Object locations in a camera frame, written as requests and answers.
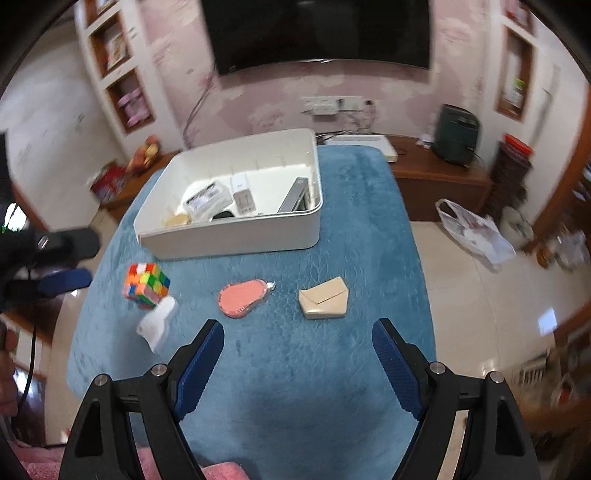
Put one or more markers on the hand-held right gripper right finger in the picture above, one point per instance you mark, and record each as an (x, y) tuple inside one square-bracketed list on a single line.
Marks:
[(397, 364)]

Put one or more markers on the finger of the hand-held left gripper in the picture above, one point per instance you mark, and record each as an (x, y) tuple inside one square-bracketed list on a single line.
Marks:
[(67, 280), (69, 244)]

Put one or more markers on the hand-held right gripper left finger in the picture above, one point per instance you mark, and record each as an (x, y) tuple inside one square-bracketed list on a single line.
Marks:
[(203, 364)]

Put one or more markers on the multicoloured puzzle cube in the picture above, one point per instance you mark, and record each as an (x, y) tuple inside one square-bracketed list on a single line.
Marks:
[(145, 286)]

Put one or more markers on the white plastic storage box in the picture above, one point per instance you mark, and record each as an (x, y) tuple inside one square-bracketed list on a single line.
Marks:
[(231, 235)]

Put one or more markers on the clear plastic case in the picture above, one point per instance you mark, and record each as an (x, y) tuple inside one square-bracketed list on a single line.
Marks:
[(205, 199)]

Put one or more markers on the white charger block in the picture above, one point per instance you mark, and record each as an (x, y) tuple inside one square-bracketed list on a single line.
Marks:
[(243, 194)]

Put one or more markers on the grey case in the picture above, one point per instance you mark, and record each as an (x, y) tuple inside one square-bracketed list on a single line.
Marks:
[(294, 196)]

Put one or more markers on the person's left hand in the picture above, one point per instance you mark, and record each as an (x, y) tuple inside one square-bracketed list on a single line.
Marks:
[(7, 383)]

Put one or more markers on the white curved dispenser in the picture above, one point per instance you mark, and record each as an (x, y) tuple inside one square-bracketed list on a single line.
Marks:
[(157, 325)]

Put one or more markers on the red printed box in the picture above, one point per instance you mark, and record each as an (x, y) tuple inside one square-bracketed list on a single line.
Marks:
[(108, 181)]

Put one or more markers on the blue fluffy blanket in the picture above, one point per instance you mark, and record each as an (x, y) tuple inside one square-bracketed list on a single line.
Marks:
[(300, 369)]

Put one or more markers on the beige paper box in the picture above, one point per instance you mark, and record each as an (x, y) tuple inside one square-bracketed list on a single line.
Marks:
[(323, 300)]

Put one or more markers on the pink cloth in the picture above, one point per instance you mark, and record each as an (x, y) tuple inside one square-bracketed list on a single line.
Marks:
[(221, 470)]

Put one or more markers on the fruit bowl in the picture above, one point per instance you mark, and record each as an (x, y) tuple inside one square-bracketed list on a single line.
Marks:
[(147, 153)]

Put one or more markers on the white plastic bag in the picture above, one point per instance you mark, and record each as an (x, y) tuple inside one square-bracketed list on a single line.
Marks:
[(475, 230)]

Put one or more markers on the wooden cabinet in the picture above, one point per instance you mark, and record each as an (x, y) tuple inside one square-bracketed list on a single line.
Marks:
[(438, 184)]

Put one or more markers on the dark stack with red lid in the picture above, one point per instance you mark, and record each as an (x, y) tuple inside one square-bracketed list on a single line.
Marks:
[(511, 175)]

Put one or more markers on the white flat device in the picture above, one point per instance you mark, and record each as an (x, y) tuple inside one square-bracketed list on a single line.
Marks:
[(369, 142)]

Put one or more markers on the dark green appliance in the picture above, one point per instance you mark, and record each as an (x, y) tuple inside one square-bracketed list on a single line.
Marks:
[(457, 136)]

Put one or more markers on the white power strip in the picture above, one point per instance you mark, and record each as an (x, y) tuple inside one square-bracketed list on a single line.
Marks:
[(330, 105)]

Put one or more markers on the black television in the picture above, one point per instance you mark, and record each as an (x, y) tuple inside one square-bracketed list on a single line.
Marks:
[(318, 32)]

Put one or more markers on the white wall shelf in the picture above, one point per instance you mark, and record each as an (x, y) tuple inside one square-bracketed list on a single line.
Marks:
[(124, 97)]

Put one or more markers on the wall niche with books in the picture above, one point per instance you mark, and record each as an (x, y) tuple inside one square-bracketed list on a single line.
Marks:
[(517, 78)]

